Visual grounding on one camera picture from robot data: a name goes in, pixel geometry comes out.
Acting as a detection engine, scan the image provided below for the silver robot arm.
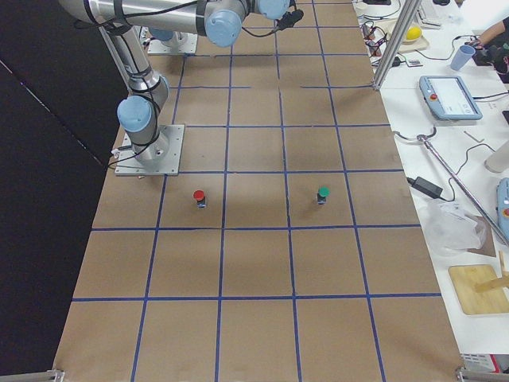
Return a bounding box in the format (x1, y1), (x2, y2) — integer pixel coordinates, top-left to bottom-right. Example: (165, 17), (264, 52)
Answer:
(60, 1), (294, 166)
(149, 27), (188, 47)

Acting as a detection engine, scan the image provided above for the red push button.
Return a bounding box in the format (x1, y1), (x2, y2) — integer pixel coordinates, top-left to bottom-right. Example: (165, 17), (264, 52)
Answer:
(192, 189), (207, 209)

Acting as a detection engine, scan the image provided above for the green push button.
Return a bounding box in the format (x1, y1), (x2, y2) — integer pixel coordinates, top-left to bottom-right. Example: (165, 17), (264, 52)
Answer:
(317, 186), (330, 205)

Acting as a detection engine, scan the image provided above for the black power adapter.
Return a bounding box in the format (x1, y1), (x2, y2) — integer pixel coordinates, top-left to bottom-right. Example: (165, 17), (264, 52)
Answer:
(406, 177), (443, 199)

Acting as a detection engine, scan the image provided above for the silver metal rod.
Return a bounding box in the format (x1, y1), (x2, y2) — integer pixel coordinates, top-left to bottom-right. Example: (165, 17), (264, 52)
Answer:
(393, 127), (508, 247)

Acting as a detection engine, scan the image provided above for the clear plastic bag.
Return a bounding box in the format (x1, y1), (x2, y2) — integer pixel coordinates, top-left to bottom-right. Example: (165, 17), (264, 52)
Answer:
(418, 200), (495, 258)

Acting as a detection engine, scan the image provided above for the beige tray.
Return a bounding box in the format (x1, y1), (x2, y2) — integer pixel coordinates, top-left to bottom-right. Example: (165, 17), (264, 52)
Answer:
(375, 18), (429, 53)

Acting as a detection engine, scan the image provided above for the blue teach pendant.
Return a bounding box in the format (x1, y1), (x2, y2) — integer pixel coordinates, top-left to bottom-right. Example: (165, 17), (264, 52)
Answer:
(496, 177), (509, 238)
(418, 76), (483, 121)

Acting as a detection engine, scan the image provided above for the yellow lemon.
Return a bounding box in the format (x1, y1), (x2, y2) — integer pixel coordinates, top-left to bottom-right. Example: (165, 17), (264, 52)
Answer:
(404, 26), (422, 43)

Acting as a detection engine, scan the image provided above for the wooden cutting board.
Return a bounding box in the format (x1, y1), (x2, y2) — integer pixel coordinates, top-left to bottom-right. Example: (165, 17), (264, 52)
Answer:
(449, 264), (508, 316)

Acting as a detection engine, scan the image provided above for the white cylinder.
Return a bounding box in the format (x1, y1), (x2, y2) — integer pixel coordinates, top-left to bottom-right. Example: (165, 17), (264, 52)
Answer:
(484, 147), (509, 173)

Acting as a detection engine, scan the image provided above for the blue plastic cup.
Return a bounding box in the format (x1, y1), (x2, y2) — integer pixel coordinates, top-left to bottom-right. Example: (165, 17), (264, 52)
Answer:
(450, 45), (476, 71)

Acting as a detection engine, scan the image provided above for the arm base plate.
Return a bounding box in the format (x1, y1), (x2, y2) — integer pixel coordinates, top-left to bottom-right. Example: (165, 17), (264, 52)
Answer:
(114, 125), (185, 176)
(148, 33), (198, 56)

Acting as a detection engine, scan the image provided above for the aluminium frame post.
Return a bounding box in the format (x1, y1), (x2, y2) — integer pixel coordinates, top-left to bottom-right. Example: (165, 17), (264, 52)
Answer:
(372, 0), (421, 91)

